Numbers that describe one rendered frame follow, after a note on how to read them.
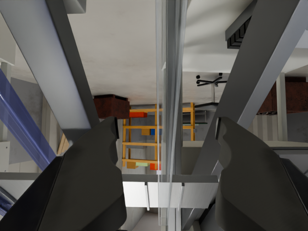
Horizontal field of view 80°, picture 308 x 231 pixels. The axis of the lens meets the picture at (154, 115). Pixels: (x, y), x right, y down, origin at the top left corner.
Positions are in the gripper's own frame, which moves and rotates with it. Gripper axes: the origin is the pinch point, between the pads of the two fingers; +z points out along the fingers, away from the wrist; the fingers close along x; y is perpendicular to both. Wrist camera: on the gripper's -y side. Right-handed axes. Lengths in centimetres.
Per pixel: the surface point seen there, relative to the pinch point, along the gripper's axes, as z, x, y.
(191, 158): 41, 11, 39
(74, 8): 9.2, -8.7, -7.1
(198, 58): 75, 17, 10
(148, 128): 588, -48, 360
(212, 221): 14.8, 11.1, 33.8
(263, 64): 8.6, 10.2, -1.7
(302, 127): 774, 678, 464
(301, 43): 9.1, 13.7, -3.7
